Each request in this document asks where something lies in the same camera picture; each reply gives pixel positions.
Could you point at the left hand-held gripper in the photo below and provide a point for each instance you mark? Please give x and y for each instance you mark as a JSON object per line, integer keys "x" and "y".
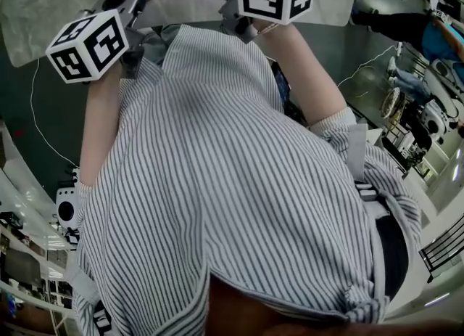
{"x": 83, "y": 48}

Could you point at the person's left forearm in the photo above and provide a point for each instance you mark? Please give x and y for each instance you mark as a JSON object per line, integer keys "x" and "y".
{"x": 99, "y": 131}

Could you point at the person's right forearm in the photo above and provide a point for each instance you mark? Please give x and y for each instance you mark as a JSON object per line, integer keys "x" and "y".
{"x": 304, "y": 77}

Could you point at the striped shirt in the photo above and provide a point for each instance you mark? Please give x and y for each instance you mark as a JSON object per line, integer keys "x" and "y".
{"x": 224, "y": 189}

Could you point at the round wicker tray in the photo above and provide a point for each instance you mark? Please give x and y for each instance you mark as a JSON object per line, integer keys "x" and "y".
{"x": 390, "y": 104}

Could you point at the white hard-shell backpack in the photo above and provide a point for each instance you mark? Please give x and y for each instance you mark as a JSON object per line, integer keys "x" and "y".
{"x": 67, "y": 207}

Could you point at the white shelving unit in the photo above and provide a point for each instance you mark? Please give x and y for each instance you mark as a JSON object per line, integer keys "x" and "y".
{"x": 36, "y": 242}

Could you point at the black railing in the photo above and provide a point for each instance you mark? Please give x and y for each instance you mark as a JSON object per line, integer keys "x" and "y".
{"x": 446, "y": 247}

